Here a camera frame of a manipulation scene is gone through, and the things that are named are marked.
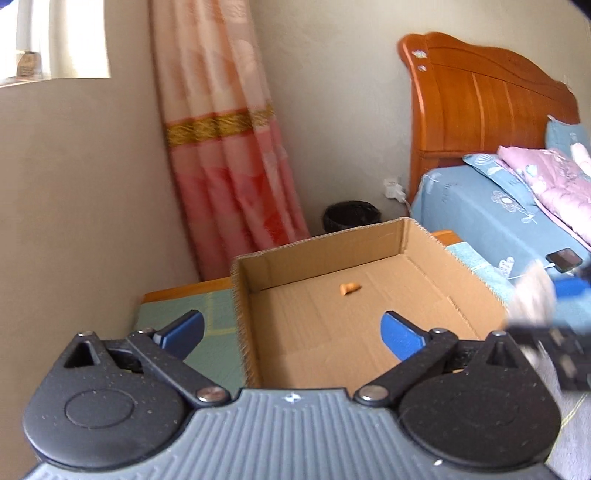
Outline pink floral quilt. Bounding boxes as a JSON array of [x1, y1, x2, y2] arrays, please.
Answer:
[[497, 146, 590, 246]]

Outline black waste bin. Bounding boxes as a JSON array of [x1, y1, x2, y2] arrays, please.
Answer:
[[322, 200, 382, 233]]

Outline pink patterned curtain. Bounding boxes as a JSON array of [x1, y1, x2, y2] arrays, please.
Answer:
[[150, 1, 308, 280]]

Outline blue pillow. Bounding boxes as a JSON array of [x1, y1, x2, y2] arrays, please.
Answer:
[[545, 115, 590, 157]]

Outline small orange scrap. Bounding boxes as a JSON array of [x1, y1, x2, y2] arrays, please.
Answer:
[[339, 282, 362, 296]]

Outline brown cardboard box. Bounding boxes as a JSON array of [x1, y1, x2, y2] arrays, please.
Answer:
[[231, 218, 505, 391]]

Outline white wall plug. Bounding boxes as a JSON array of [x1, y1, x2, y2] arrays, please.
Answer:
[[383, 178, 408, 206]]

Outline grey green checked blanket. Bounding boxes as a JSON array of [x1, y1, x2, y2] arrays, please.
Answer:
[[133, 239, 591, 480]]

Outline orange wooden headboard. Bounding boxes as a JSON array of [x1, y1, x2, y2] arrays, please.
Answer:
[[398, 32, 581, 199]]

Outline black smartphone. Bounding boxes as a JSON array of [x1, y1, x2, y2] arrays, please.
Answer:
[[546, 248, 583, 273]]

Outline blue floral bed sheet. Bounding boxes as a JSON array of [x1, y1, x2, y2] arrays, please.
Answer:
[[411, 165, 590, 303]]

